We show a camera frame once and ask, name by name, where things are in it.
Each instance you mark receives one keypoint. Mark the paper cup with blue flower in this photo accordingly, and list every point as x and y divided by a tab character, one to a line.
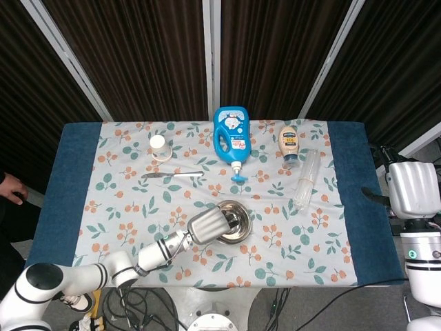
160	148

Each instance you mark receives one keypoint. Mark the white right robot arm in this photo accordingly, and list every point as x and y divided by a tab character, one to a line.
422	262

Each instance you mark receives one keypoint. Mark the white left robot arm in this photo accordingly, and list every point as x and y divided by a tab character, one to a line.
155	253

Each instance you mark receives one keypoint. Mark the white robot torso base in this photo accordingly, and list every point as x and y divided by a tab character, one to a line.
213	303

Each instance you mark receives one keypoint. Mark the mayonnaise squeeze bottle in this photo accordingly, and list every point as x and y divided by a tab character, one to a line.
288	141

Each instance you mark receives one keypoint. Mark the floral fruit print tablecloth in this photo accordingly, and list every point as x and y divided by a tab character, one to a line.
193	193

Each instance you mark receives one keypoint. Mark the white partition frame post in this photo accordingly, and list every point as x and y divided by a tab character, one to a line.
330	58
212	58
69	62
418	141

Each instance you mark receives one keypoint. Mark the dark brown partition panel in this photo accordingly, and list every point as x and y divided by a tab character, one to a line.
144	55
31	103
396	69
275	51

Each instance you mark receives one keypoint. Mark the white and black sneaker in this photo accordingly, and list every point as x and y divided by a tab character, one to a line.
77	302
86	325

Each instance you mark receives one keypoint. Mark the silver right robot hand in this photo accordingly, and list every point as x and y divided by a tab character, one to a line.
410	189

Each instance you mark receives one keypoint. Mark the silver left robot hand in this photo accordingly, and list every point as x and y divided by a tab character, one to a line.
206	225

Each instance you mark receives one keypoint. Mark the blue table cover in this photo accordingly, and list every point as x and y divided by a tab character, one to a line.
58	193

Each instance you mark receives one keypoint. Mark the bystander bare hand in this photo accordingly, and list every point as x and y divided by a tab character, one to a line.
13	188

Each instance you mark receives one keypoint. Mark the stainless steel bowl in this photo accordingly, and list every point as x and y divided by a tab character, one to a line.
234	241
243	220

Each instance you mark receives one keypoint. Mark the blue detergent pump bottle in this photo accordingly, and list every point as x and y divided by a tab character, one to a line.
229	138

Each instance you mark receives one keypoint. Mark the steel table knife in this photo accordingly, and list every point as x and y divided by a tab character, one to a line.
179	174

